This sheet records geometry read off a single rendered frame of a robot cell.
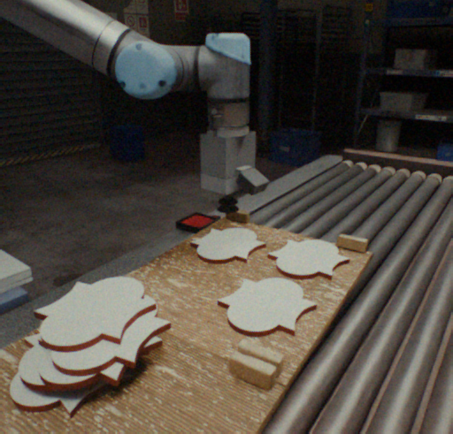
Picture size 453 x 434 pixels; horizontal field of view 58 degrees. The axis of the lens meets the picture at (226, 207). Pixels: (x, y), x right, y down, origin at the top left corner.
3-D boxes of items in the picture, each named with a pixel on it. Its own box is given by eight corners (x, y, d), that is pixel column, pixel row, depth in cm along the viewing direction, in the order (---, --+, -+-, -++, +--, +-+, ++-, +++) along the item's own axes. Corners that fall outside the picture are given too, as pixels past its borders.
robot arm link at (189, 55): (125, 43, 65) (194, 43, 64) (145, 45, 75) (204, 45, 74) (128, 95, 67) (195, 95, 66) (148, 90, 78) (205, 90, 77)
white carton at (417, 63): (392, 69, 472) (395, 49, 464) (406, 68, 488) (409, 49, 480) (422, 70, 446) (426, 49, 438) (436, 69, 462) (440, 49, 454)
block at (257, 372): (226, 373, 51) (227, 355, 50) (234, 364, 53) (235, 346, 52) (270, 393, 48) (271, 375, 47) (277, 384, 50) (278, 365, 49)
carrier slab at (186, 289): (89, 305, 68) (88, 296, 67) (225, 222, 100) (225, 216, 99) (285, 395, 50) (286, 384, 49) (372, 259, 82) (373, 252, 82)
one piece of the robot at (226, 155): (247, 120, 66) (245, 215, 72) (280, 114, 72) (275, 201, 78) (195, 113, 73) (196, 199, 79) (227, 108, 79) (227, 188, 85)
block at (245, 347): (235, 361, 53) (235, 344, 52) (242, 354, 55) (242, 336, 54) (278, 381, 50) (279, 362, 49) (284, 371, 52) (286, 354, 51)
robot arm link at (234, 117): (257, 101, 74) (227, 105, 68) (257, 126, 75) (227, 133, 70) (226, 97, 78) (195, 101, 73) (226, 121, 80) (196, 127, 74)
